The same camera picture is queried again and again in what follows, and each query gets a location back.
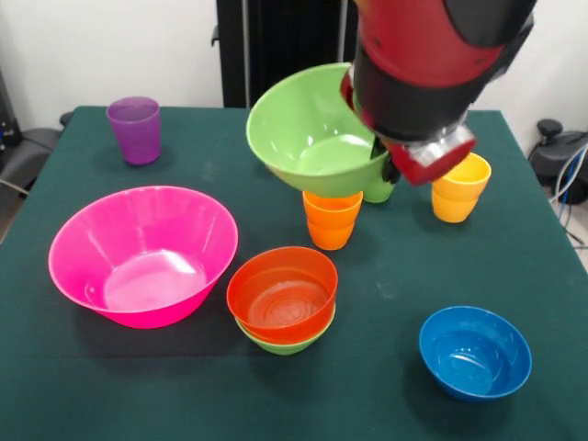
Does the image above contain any dark green tablecloth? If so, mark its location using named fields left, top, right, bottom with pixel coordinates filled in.
left=0, top=106, right=588, bottom=441

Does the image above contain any purple cup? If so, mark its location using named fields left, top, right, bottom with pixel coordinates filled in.
left=105, top=96, right=163, bottom=166

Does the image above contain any large green bowl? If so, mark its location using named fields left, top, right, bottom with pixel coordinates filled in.
left=245, top=62, right=392, bottom=198

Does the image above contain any yellow cup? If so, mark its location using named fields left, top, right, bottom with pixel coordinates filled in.
left=431, top=153, right=492, bottom=224

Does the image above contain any blue cable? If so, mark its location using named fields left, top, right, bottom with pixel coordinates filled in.
left=553, top=146, right=588, bottom=208

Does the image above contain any green cup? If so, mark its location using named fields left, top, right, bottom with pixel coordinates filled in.
left=362, top=176, right=397, bottom=204

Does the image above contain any large pink bowl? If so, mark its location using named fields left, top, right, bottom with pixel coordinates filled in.
left=48, top=185, right=240, bottom=330

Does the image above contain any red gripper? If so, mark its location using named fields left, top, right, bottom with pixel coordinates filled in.
left=339, top=72, right=478, bottom=187

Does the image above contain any black wheeled base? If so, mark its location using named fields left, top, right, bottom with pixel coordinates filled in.
left=0, top=127, right=62, bottom=192
left=527, top=118, right=588, bottom=187

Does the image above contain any red bowl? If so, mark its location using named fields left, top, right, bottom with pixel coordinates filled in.
left=225, top=246, right=339, bottom=345

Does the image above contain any small green bowl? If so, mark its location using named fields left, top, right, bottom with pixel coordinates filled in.
left=234, top=305, right=336, bottom=356

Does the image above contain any orange cup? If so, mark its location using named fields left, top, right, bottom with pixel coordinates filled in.
left=301, top=190, right=365, bottom=252

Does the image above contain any blue bowl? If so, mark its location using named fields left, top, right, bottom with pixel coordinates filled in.
left=418, top=306, right=533, bottom=404

